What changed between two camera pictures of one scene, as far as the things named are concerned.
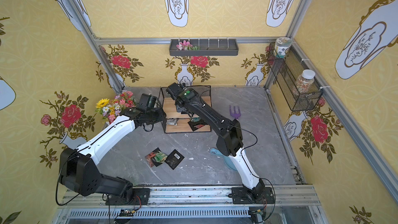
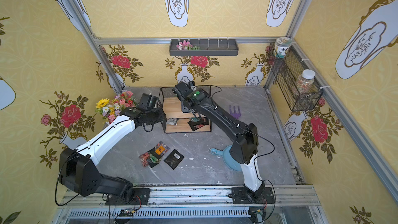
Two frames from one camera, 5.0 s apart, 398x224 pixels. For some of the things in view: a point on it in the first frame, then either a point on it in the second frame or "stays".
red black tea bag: [148, 157] to [143, 158]
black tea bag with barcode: [174, 158] stays
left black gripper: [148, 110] stays
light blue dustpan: [228, 161] stays
